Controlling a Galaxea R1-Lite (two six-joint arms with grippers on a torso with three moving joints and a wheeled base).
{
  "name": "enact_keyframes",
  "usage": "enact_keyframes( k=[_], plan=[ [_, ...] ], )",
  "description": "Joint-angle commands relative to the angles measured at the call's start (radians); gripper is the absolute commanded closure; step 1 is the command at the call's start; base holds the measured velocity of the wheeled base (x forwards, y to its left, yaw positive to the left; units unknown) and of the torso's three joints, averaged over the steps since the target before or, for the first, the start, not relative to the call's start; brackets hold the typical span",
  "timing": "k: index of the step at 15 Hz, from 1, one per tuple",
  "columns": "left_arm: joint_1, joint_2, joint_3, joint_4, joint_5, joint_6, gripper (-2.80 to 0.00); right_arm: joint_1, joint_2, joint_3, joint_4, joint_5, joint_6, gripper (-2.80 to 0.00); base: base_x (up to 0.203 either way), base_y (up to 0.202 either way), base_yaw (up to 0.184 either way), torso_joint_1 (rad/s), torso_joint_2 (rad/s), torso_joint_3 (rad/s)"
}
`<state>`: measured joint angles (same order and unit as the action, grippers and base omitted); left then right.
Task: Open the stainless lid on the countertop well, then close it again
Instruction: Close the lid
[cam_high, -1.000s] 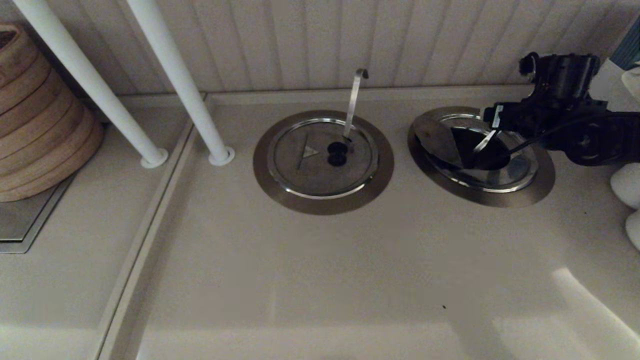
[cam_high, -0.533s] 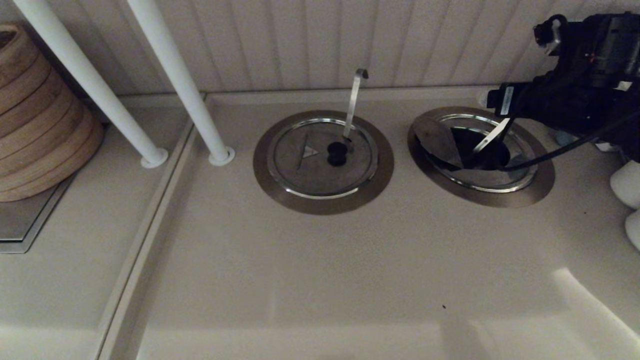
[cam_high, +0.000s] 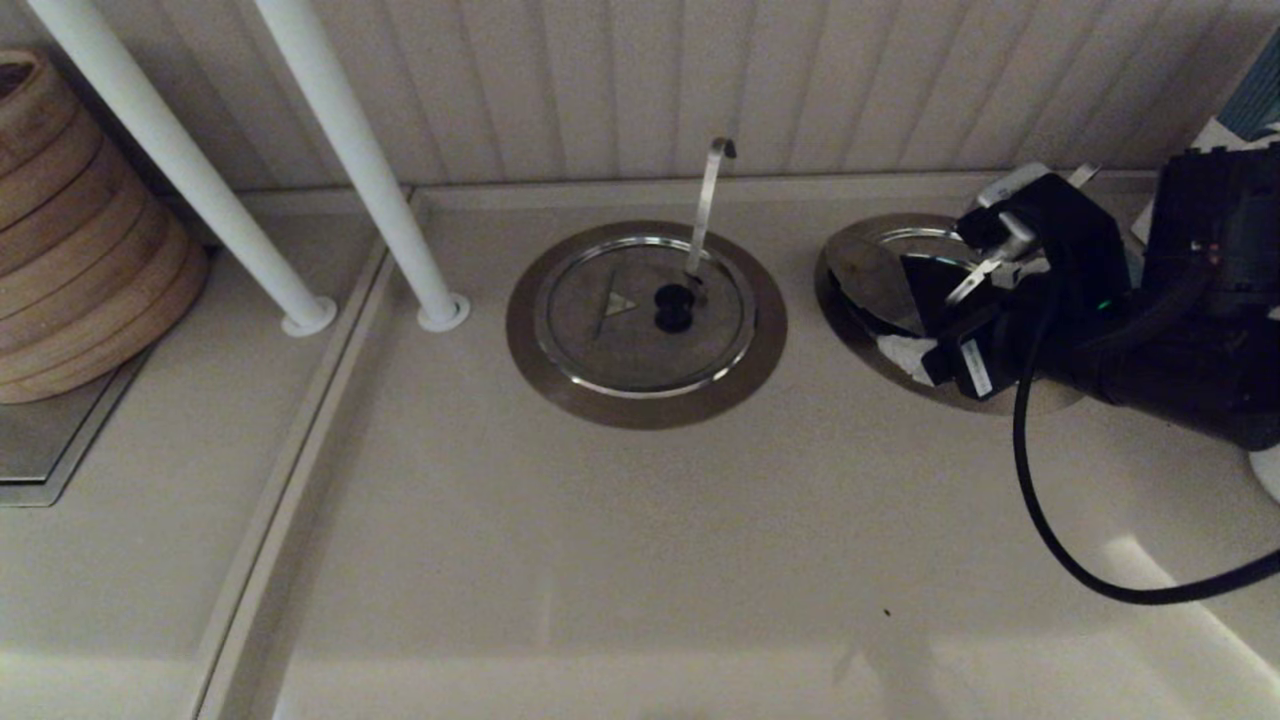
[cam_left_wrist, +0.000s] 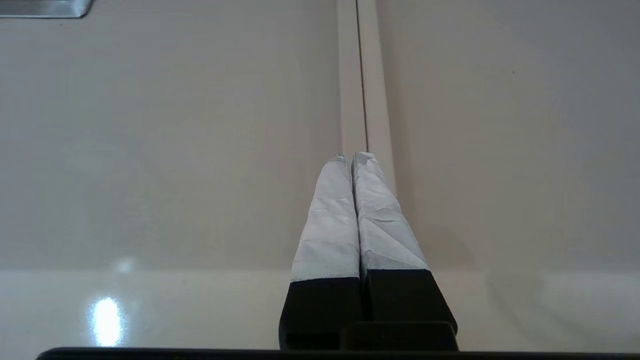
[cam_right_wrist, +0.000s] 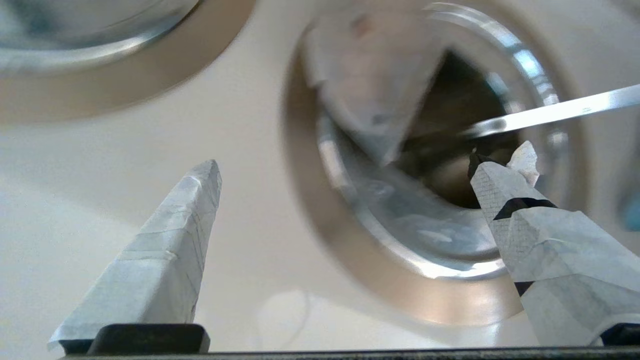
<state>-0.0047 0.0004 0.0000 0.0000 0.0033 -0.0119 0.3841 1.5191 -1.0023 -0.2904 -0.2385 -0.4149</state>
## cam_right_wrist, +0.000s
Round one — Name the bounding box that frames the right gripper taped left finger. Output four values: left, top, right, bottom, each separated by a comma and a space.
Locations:
47, 159, 223, 354

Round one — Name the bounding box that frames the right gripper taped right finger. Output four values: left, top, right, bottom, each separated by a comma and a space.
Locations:
467, 141, 640, 347

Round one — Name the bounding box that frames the steel ladle hooked handle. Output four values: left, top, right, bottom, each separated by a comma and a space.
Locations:
459, 84, 640, 140

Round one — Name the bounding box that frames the round steel lid black knob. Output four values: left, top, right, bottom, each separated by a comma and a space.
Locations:
0, 0, 202, 52
300, 2, 569, 279

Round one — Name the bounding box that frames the blue plastic rice spoon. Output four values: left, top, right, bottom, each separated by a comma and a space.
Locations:
619, 194, 640, 232

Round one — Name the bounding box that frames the round steel well rim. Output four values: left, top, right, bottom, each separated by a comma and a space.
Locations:
280, 0, 596, 327
0, 0, 257, 124

